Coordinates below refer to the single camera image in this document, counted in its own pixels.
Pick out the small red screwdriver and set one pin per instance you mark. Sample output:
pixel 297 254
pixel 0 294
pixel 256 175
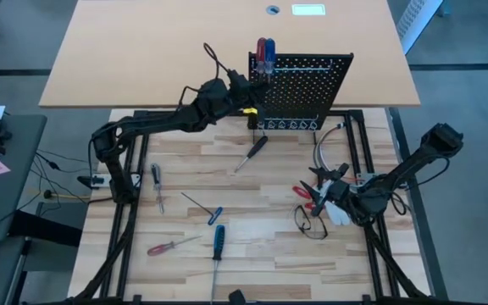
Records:
pixel 159 250

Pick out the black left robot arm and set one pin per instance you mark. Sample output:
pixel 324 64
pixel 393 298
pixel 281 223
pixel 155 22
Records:
pixel 163 120

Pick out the white perforated panel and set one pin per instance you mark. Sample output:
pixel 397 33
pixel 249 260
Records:
pixel 417 21

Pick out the black table-level camera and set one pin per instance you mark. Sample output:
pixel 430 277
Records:
pixel 236 297

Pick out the beige desk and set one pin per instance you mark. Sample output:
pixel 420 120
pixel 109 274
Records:
pixel 142 55

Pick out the black perforated pegboard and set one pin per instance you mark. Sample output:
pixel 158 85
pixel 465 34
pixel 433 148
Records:
pixel 307 93

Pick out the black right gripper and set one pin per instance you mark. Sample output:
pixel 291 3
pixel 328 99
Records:
pixel 340 192

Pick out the white glove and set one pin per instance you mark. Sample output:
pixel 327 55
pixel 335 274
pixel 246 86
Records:
pixel 340 216

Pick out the clear safety glasses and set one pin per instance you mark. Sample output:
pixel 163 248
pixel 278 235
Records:
pixel 307 229

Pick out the dark grey side table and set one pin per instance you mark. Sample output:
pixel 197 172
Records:
pixel 11 190

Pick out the blue and black screwdriver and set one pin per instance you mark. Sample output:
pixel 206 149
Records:
pixel 218 241

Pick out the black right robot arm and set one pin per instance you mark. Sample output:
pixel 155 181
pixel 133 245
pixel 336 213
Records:
pixel 417 161

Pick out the black aluminium table frame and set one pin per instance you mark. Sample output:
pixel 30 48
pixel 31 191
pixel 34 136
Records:
pixel 121 254

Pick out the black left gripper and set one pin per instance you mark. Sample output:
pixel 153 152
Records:
pixel 244 91

